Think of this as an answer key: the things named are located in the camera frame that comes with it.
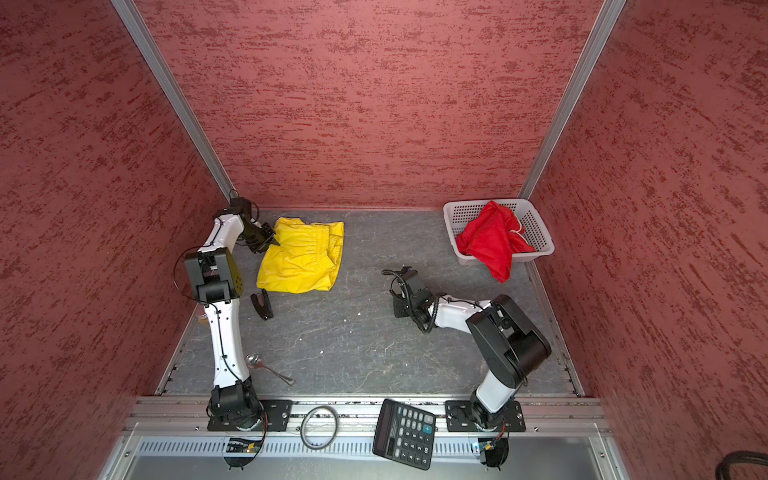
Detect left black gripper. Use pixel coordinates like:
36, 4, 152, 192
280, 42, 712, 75
239, 221, 279, 252

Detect yellow shorts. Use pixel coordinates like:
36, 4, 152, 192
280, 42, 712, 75
257, 218, 345, 294

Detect red shorts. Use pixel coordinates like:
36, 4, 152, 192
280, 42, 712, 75
456, 201, 536, 283

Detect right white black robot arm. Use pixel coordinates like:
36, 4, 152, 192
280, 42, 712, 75
390, 290, 552, 431

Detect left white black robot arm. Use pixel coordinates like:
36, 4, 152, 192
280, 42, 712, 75
178, 207, 268, 432

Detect white plastic basket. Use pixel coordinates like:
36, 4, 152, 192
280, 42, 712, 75
442, 198, 555, 266

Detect metal spoon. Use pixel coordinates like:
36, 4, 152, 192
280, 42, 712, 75
245, 353, 295, 387

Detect black calculator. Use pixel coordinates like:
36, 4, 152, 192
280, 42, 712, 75
372, 399, 437, 471

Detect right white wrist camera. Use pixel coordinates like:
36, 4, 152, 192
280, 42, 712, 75
395, 266, 425, 295

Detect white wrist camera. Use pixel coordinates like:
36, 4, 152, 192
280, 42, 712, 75
229, 197, 253, 222
395, 266, 425, 295

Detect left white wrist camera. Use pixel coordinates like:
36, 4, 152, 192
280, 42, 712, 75
229, 197, 253, 222

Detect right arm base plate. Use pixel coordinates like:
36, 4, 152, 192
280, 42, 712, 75
445, 399, 526, 433

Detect grey ring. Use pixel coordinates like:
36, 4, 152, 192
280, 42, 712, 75
299, 405, 340, 451

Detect right circuit board with wires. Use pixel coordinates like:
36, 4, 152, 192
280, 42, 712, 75
473, 424, 509, 470

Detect circuit board with wires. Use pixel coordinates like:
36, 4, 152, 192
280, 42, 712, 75
473, 424, 509, 470
223, 412, 269, 470

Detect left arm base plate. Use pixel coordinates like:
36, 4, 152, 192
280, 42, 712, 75
206, 400, 293, 434

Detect left circuit board with wires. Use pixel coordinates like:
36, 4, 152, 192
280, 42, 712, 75
223, 412, 269, 470

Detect aluminium front frame rail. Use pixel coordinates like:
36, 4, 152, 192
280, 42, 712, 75
101, 395, 628, 479

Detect left aluminium corner post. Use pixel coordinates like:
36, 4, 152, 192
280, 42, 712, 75
110, 0, 235, 199

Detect aluminium corner post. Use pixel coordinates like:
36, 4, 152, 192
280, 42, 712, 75
110, 0, 235, 199
519, 0, 626, 199

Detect right aluminium corner post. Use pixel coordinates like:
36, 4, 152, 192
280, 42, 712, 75
519, 0, 626, 199

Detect black cable bundle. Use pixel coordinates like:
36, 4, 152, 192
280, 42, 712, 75
715, 450, 768, 480

